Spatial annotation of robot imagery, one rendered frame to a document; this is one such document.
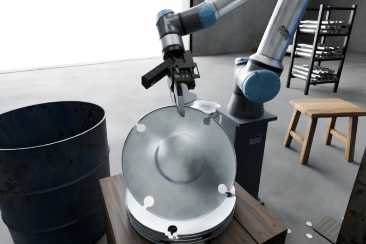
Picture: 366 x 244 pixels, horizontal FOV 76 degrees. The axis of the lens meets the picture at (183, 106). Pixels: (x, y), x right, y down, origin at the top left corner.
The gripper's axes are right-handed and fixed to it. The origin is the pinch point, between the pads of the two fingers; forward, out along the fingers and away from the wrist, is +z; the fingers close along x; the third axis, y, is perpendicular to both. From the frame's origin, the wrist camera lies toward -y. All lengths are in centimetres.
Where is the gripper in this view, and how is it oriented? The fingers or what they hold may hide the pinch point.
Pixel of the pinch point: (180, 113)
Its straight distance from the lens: 65.0
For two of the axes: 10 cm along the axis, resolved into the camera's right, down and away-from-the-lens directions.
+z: 2.0, 9.0, -3.8
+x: -2.0, 4.2, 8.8
